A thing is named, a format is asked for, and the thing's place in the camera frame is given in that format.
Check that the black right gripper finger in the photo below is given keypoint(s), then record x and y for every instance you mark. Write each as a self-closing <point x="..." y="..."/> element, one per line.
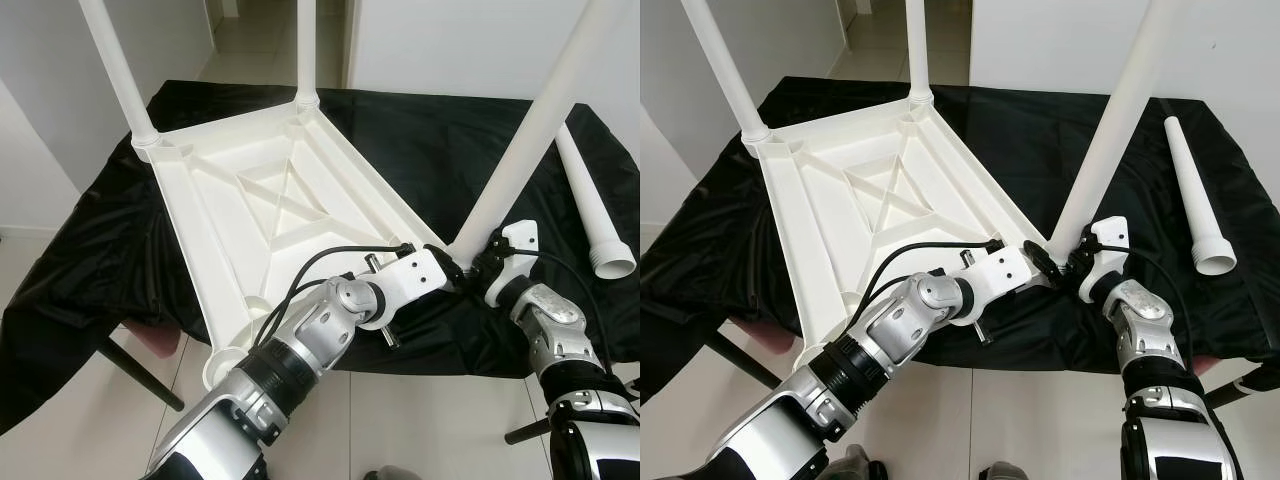
<point x="1040" y="258"/>
<point x="445" y="263"/>

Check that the white plastic table leg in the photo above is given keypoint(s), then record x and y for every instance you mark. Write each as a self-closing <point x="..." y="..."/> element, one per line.
<point x="540" y="110"/>
<point x="1198" y="200"/>
<point x="722" y="65"/>
<point x="307" y="55"/>
<point x="595" y="200"/>
<point x="1115" y="110"/>
<point x="115" y="70"/>
<point x="919" y="50"/>

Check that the white plastic table top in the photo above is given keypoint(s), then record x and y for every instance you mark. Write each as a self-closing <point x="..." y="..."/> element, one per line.
<point x="870" y="185"/>
<point x="260" y="190"/>

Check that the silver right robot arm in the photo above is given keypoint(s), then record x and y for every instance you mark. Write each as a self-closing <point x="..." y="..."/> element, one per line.
<point x="560" y="340"/>
<point x="1150" y="335"/>

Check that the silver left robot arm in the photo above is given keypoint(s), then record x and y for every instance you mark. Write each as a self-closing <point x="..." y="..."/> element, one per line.
<point x="890" y="340"/>
<point x="300" y="350"/>

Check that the black table cloth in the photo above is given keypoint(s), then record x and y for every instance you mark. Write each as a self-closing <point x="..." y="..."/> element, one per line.
<point x="1050" y="160"/>
<point x="450" y="160"/>

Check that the robot right leg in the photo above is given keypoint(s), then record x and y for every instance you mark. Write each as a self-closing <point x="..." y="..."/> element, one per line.
<point x="1000" y="472"/>
<point x="392" y="474"/>

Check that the robot leg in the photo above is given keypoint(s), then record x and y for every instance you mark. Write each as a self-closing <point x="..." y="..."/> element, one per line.
<point x="1000" y="472"/>
<point x="852" y="465"/>
<point x="392" y="474"/>

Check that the robot left leg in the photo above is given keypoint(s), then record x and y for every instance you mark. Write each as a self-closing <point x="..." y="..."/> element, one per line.
<point x="852" y="465"/>

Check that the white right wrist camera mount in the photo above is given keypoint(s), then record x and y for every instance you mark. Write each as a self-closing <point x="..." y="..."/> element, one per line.
<point x="515" y="250"/>
<point x="1105" y="245"/>

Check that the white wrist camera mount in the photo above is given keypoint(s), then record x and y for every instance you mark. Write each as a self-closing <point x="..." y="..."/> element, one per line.
<point x="412" y="275"/>
<point x="1000" y="272"/>
<point x="1105" y="245"/>
<point x="515" y="250"/>

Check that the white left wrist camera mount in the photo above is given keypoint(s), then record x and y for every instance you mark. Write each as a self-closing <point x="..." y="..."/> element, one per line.
<point x="1000" y="272"/>
<point x="412" y="275"/>

